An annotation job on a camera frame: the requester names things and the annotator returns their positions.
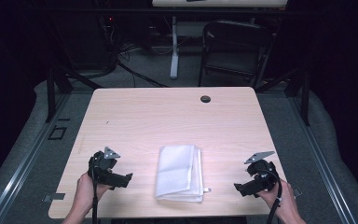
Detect black folding chair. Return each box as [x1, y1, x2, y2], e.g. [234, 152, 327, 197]
[198, 20, 276, 89]

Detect person's right hand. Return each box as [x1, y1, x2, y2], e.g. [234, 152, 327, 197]
[255, 180, 300, 219]

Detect person's left hand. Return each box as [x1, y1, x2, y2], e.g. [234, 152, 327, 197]
[75, 172, 113, 210]

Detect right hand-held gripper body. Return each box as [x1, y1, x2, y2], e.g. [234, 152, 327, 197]
[243, 150, 282, 192]

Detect grey metal floor rail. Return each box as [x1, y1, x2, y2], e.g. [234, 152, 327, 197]
[287, 92, 358, 224]
[0, 92, 73, 224]

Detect black metal frame post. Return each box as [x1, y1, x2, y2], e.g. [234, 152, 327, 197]
[45, 66, 75, 123]
[283, 66, 311, 127]

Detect black floor cable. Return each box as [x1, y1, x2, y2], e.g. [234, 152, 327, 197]
[115, 60, 171, 89]

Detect white desk leg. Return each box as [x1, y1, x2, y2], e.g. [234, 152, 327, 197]
[170, 16, 180, 80]

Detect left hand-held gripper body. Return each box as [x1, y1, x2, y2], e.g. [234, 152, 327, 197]
[88, 146, 121, 188]

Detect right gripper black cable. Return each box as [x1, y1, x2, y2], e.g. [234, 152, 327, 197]
[264, 169, 283, 224]

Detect white cloth bag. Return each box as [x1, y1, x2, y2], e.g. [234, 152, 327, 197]
[154, 144, 213, 203]

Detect dark cabinet with red light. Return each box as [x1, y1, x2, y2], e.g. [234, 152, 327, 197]
[48, 12, 119, 71]

